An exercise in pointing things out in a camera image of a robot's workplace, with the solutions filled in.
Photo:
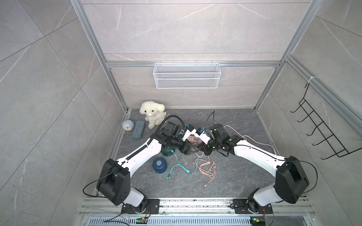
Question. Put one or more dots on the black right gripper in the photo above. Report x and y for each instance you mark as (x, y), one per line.
(204, 149)

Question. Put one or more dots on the pink power strip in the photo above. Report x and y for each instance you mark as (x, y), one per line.
(196, 140)

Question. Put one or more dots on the black wire hook rack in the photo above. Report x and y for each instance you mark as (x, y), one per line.
(320, 126)

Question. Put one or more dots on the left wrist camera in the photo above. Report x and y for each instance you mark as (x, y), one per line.
(189, 130)

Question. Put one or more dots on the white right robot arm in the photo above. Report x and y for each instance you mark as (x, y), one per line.
(291, 180)

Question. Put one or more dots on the white plush dog toy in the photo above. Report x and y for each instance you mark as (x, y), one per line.
(154, 113)

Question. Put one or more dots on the small globe ball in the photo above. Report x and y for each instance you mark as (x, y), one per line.
(128, 125)

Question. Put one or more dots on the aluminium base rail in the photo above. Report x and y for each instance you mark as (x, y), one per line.
(195, 211)

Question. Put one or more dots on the blue meat grinder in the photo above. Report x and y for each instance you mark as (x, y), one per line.
(160, 165)

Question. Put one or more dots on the grey blue sponge block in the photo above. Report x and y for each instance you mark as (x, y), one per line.
(138, 130)

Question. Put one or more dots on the green meat grinder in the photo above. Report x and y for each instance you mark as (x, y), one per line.
(168, 151)

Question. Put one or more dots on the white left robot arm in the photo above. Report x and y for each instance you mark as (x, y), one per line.
(115, 177)

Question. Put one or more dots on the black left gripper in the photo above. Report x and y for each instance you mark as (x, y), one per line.
(186, 151)

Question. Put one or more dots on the white wire mesh basket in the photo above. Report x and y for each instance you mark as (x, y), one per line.
(186, 75)

